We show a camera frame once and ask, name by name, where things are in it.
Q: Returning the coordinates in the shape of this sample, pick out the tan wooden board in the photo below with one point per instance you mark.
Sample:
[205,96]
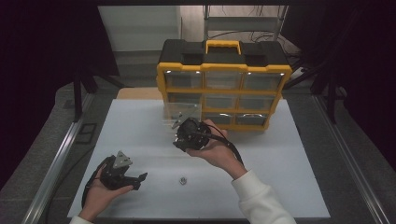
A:
[140,93]

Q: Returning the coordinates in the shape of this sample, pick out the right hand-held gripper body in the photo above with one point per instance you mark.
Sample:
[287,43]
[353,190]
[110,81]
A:
[191,134]

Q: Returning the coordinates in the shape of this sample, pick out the yellow black drawer cabinet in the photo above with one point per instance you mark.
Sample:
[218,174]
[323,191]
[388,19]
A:
[224,67]

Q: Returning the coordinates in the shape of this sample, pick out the aluminium frame rail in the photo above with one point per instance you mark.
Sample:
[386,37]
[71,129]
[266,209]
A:
[354,165]
[56,165]

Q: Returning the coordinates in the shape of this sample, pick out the person's left hand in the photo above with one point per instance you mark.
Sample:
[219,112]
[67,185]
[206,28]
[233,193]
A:
[98,199]

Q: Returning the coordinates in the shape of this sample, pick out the white power strip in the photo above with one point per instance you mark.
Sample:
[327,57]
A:
[298,73]

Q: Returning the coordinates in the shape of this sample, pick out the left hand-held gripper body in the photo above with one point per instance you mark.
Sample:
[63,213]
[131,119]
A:
[113,175]

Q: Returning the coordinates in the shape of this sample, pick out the clear plastic parts drawer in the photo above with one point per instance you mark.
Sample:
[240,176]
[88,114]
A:
[180,109]

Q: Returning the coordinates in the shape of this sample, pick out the black metal stand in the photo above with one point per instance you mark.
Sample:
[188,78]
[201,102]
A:
[332,99]
[77,99]

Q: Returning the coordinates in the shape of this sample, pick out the dark curtain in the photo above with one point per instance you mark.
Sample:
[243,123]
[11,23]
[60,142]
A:
[37,62]
[367,62]

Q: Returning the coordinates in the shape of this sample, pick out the black floor socket frame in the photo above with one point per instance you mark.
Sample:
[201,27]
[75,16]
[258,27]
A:
[86,133]

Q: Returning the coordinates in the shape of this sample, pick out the set of clear cabinet drawers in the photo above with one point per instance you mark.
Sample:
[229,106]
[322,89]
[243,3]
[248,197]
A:
[222,80]

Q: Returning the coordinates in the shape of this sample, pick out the person's right hand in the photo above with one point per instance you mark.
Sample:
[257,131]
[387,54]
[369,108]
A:
[218,155]

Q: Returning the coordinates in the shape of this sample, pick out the silver hex nut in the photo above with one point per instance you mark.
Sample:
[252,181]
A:
[182,180]

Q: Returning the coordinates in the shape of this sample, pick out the grey metal shelf rack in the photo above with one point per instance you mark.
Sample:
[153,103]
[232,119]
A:
[243,23]

